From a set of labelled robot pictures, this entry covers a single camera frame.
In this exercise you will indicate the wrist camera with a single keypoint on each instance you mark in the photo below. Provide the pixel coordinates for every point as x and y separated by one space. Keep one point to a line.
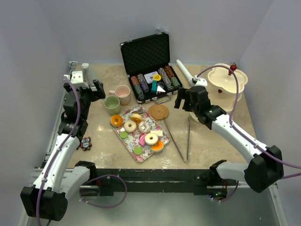
77 79
199 81

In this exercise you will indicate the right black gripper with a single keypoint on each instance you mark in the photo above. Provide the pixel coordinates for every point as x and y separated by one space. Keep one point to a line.
183 92

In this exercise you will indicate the chocolate layered cake slice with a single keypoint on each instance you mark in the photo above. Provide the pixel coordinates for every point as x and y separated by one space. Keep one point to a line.
139 111

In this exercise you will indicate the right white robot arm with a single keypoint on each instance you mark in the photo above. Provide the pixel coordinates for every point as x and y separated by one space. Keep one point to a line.
263 165

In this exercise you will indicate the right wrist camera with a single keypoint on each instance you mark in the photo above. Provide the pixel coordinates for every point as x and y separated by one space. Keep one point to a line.
199 81

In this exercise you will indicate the white clamp device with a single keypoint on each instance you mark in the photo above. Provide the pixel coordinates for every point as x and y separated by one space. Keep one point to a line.
86 74

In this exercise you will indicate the green ceramic cup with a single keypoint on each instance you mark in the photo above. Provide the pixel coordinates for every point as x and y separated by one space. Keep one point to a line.
112 105

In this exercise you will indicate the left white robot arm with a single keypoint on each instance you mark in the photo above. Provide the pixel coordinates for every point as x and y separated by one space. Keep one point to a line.
47 198

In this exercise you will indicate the cream three-tier cake stand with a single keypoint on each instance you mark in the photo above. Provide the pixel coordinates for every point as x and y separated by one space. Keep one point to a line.
226 84

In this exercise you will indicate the white glazed donut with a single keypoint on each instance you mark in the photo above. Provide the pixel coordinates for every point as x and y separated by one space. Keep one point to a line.
130 126
151 139

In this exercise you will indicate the chocolate drizzled white donut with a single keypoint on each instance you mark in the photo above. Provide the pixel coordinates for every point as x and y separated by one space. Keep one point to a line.
144 127

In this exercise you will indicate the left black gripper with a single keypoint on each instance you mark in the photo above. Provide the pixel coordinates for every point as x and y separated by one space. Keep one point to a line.
99 93

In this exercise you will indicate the owl figurine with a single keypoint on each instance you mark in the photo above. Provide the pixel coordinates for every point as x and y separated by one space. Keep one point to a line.
85 143

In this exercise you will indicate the pink wafer sweet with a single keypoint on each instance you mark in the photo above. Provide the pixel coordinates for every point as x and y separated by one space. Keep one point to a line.
142 139

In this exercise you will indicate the metal tongs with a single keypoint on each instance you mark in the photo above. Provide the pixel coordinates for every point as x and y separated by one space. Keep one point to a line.
184 156

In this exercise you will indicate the green macaron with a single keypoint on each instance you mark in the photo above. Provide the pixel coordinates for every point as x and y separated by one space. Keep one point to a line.
123 134
138 150

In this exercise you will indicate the floral serving tray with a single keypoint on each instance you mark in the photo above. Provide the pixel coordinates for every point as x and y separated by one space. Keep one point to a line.
132 140

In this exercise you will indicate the black base frame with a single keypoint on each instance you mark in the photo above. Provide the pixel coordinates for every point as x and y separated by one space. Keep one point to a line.
195 181

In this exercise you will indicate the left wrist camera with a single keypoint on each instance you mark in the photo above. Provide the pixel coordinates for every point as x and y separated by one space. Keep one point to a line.
77 79

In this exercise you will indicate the orange yellow small donut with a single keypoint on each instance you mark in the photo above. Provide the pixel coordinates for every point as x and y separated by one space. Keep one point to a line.
136 117

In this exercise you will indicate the woven rattan coaster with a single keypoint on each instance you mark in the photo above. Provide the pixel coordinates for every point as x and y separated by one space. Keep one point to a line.
158 112

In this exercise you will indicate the black poker chip case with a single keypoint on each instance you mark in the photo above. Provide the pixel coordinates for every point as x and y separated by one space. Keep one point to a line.
147 65

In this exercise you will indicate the pink ceramic cup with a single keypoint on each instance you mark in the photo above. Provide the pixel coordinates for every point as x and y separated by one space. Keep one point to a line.
123 93

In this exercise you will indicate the white wafer bar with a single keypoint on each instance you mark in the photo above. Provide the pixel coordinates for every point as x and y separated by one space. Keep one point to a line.
158 133

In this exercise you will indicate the orange glazed donut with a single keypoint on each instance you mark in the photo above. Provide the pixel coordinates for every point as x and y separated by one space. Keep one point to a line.
116 120

